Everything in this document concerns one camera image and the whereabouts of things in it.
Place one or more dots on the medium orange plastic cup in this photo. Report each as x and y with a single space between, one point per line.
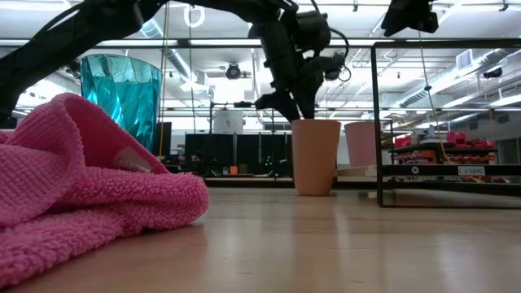
315 158

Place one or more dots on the rack with red bins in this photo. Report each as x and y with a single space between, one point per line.
443 148

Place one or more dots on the black frame background workstation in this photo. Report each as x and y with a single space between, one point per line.
242 122

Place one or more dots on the pink microfibre cloth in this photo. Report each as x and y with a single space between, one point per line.
61 195

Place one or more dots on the small pink plastic cup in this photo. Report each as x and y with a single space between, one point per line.
361 144

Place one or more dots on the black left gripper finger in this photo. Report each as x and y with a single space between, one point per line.
311 101
281 101

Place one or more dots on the round black ceiling camera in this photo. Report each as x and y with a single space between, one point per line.
233 71

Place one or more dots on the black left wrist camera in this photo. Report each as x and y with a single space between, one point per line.
313 30

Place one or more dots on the black partition panels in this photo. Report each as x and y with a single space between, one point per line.
244 154

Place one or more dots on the small orange background cup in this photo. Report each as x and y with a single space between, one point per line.
233 169

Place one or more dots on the large teal faceted cup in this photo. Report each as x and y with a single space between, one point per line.
126 93

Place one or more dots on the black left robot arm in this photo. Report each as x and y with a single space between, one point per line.
81 32

